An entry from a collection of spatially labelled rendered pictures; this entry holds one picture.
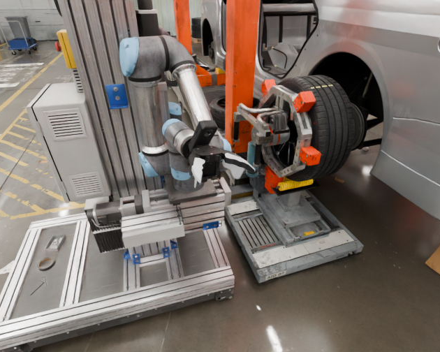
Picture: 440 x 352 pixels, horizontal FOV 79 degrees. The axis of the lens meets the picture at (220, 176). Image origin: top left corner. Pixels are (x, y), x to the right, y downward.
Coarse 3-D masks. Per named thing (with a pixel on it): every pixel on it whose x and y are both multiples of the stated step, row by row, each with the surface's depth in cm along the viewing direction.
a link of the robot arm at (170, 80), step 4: (160, 28) 133; (160, 32) 133; (164, 32) 135; (168, 72) 160; (168, 76) 165; (168, 80) 170; (172, 80) 169; (176, 80) 170; (168, 84) 173; (172, 84) 172; (176, 84) 173
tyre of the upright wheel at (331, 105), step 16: (288, 80) 161; (304, 80) 152; (320, 80) 153; (320, 96) 145; (336, 96) 146; (320, 112) 141; (336, 112) 143; (352, 112) 146; (320, 128) 141; (336, 128) 143; (352, 128) 146; (320, 144) 144; (336, 144) 146; (352, 144) 150; (320, 160) 149; (336, 160) 154; (288, 176) 181; (304, 176) 163; (320, 176) 166
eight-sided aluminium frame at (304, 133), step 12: (264, 96) 176; (276, 96) 171; (288, 96) 148; (264, 120) 192; (300, 120) 144; (300, 132) 143; (300, 144) 146; (264, 156) 192; (276, 168) 178; (288, 168) 162; (300, 168) 156
